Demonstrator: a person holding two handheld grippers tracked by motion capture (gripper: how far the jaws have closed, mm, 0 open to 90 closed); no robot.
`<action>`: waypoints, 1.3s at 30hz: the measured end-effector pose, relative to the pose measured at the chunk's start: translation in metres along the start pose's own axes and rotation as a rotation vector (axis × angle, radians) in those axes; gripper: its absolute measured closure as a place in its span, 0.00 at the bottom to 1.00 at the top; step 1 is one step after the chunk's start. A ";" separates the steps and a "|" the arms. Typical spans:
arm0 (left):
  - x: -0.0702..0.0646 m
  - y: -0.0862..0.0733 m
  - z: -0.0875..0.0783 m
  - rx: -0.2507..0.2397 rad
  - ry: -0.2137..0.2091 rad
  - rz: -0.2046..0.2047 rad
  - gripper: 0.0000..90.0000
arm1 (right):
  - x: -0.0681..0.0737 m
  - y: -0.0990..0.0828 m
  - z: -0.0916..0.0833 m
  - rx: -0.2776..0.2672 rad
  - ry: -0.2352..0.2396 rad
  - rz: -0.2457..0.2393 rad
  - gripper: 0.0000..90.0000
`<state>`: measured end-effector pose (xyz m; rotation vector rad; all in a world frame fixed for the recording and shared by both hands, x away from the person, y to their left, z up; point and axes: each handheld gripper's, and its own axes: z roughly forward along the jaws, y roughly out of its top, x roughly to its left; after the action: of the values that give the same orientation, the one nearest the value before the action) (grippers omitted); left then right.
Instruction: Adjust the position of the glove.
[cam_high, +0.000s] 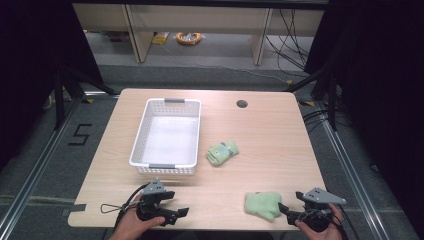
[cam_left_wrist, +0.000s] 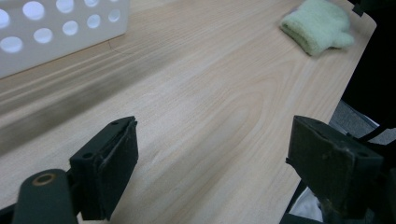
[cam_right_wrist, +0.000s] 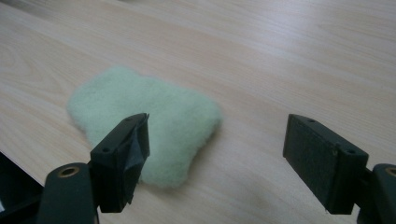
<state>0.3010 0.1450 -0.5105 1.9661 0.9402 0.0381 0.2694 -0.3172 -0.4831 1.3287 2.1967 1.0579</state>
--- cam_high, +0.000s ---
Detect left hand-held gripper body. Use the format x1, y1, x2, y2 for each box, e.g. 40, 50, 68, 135
135, 178, 178, 228

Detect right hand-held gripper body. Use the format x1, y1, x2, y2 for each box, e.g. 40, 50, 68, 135
295, 186, 348, 233

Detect plain green fuzzy mitten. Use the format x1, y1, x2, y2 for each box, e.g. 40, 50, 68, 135
244, 191, 284, 222

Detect person's right hand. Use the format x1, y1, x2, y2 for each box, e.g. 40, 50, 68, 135
294, 202, 345, 240

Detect person's left hand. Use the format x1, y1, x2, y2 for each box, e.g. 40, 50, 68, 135
113, 194, 166, 240

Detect white plastic basket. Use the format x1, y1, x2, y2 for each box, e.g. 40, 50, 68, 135
128, 97, 202, 177

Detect green patterned mitten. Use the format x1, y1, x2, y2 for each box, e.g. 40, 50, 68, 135
205, 140, 240, 167

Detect black tape floor mark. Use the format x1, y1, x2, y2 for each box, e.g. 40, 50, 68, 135
67, 123, 93, 147

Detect black metal stand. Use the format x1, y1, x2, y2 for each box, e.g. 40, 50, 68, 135
282, 65, 338, 132
52, 65, 120, 132

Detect black curtain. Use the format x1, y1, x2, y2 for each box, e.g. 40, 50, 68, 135
0, 0, 105, 172
303, 0, 424, 234

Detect yellow packet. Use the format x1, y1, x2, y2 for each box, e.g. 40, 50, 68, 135
151, 31, 171, 46

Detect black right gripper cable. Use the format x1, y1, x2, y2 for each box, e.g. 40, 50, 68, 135
333, 202, 362, 240

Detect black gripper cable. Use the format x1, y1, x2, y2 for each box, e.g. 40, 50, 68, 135
99, 182, 152, 234
333, 202, 362, 240

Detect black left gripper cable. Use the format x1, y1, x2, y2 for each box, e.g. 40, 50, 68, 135
99, 182, 152, 234

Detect aluminium floor rail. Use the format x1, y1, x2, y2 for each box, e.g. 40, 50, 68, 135
296, 98, 392, 240
0, 90, 120, 240

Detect black floor cables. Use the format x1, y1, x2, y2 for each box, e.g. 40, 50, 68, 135
301, 107, 354, 135

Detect thin white floor cable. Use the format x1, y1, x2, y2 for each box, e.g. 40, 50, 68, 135
159, 42, 292, 85

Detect black hanging cables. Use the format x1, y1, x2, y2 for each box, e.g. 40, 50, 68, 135
264, 7, 312, 72

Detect yellow cable coil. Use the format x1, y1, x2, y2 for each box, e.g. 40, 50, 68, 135
175, 31, 203, 46

